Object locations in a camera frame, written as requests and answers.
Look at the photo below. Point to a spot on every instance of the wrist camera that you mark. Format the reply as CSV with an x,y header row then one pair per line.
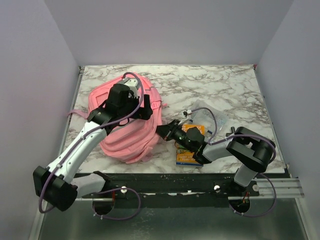
x,y
133,84
186,113

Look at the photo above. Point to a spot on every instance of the clear plastic bag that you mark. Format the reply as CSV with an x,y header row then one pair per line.
x,y
204,117

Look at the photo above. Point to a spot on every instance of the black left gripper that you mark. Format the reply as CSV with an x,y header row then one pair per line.
x,y
146,111

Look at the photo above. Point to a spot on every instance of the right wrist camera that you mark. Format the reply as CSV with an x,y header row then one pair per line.
x,y
186,113

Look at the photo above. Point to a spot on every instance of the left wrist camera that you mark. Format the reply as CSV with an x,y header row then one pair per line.
x,y
133,84

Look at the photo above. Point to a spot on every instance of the aluminium rail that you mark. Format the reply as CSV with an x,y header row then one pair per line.
x,y
259,188

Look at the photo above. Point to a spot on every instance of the black metal clamp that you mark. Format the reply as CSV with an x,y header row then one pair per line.
x,y
233,130

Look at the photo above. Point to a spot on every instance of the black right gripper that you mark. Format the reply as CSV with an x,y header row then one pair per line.
x,y
164,130

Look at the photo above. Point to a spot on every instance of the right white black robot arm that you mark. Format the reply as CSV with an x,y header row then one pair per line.
x,y
254,151

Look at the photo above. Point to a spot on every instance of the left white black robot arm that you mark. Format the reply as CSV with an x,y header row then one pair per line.
x,y
56,184

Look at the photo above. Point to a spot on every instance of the blue treehouse book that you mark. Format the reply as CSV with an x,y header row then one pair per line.
x,y
185,158

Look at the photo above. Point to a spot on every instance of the pink student backpack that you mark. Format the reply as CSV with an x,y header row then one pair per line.
x,y
135,139

